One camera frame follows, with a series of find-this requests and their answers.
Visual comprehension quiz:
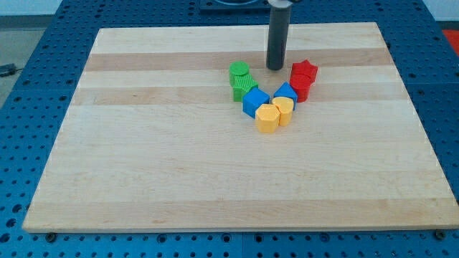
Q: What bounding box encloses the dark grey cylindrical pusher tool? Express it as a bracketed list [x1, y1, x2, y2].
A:
[266, 0, 293, 70]

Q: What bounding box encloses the red cylinder block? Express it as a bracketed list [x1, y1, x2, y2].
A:
[290, 74, 312, 102]

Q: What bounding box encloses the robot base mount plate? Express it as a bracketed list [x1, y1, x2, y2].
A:
[197, 0, 270, 13]

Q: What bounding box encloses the blue cube block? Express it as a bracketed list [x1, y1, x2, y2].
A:
[242, 87, 270, 119]

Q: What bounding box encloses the yellow heart block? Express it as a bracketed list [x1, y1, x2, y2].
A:
[272, 97, 294, 126]

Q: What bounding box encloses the green cylinder block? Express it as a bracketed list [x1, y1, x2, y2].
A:
[229, 61, 250, 87]

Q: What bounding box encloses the yellow hexagon block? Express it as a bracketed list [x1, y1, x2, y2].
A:
[255, 104, 280, 133]

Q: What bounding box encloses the wooden board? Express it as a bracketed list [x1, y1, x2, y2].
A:
[23, 22, 458, 233]

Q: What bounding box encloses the green star block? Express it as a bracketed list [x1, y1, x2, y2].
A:
[232, 74, 258, 102]

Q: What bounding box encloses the red star block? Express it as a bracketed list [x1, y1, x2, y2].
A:
[290, 59, 318, 82]

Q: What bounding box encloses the black device on floor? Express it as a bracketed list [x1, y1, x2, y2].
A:
[0, 63, 16, 77]

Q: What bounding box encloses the blue triangular block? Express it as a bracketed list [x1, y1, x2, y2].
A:
[273, 82, 298, 110]

